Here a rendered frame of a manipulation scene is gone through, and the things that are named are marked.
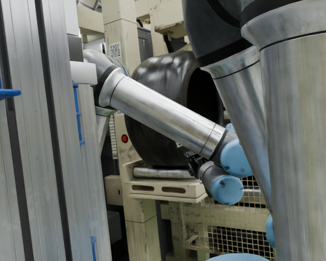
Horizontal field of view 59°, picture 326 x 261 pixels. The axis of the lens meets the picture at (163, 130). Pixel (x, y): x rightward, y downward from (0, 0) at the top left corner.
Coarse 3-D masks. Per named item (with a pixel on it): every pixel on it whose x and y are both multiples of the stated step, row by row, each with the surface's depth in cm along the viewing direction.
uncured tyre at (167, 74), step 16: (144, 64) 128; (160, 64) 120; (176, 64) 118; (192, 64) 123; (144, 80) 120; (160, 80) 114; (176, 80) 114; (192, 80) 156; (208, 80) 152; (176, 96) 112; (192, 96) 162; (208, 96) 158; (208, 112) 160; (128, 128) 123; (144, 128) 118; (144, 144) 121; (160, 144) 117; (144, 160) 130; (160, 160) 125; (176, 160) 120
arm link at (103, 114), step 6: (114, 60) 75; (120, 66) 76; (126, 72) 79; (96, 108) 74; (102, 108) 74; (108, 108) 75; (114, 108) 76; (96, 114) 75; (102, 114) 76; (108, 114) 77; (96, 120) 75; (102, 120) 76; (108, 120) 78; (102, 126) 77; (102, 132) 77; (102, 138) 78; (102, 144) 79
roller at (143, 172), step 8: (136, 168) 138; (144, 168) 135; (152, 168) 133; (160, 168) 131; (168, 168) 129; (176, 168) 126; (184, 168) 125; (136, 176) 138; (144, 176) 135; (152, 176) 133; (160, 176) 130; (168, 176) 128; (176, 176) 125; (184, 176) 123
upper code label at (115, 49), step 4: (112, 44) 147; (116, 44) 145; (112, 48) 147; (116, 48) 146; (120, 48) 144; (112, 52) 147; (116, 52) 146; (120, 52) 145; (112, 56) 148; (116, 56) 146; (120, 56) 145
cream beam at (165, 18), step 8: (168, 0) 157; (176, 0) 154; (152, 8) 163; (160, 8) 160; (168, 8) 157; (176, 8) 154; (160, 16) 160; (168, 16) 157; (176, 16) 155; (160, 24) 161; (168, 24) 158; (176, 24) 156; (184, 24) 156; (160, 32) 166; (176, 32) 170; (184, 32) 171
